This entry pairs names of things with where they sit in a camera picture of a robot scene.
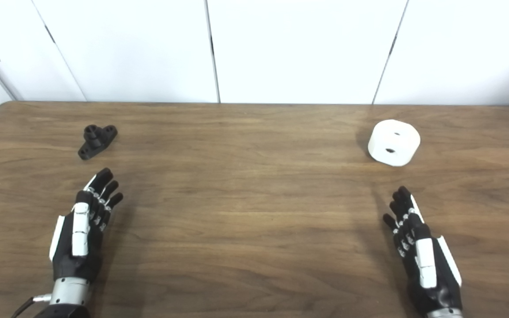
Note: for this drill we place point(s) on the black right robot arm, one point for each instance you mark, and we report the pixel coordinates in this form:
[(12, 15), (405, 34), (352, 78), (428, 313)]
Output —
[(445, 314)]

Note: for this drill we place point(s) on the black flanged holder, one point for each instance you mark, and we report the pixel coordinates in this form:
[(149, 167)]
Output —
[(95, 140)]

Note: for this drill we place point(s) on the round white piece with holes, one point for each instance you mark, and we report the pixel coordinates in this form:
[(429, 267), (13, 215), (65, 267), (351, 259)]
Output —
[(393, 143)]

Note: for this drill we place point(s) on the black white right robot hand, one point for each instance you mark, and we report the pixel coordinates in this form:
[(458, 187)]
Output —
[(426, 260)]

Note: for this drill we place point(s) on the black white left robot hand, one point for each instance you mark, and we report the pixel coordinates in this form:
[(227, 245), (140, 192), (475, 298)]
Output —
[(80, 229)]

